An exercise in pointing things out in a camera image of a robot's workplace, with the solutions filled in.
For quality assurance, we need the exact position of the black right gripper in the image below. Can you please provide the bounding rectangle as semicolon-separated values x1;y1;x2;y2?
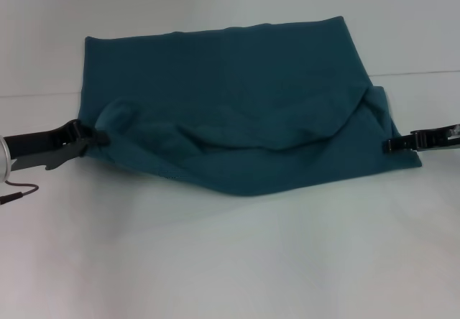
382;124;460;154

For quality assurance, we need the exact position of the left arm cable with plug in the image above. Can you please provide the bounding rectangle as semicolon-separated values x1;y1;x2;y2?
0;180;40;205

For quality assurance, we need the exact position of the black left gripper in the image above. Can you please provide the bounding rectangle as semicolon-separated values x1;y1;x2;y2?
4;119;109;172

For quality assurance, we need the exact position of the teal t-shirt with FREE print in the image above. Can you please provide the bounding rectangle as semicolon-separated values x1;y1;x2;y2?
77;16;424;198

